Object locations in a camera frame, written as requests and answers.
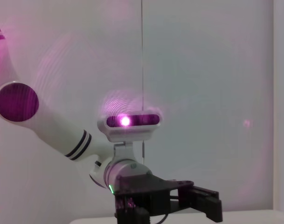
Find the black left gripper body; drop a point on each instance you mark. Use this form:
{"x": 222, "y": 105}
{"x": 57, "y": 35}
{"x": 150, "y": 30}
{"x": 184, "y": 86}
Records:
{"x": 137, "y": 193}

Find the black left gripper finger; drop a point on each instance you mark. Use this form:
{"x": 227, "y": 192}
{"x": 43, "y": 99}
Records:
{"x": 212, "y": 210}
{"x": 205, "y": 191}

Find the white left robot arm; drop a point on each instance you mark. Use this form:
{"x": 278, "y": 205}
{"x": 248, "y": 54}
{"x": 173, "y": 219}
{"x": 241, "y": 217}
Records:
{"x": 57, "y": 130}

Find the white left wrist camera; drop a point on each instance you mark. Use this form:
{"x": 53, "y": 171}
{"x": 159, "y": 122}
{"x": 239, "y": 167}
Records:
{"x": 132, "y": 133}

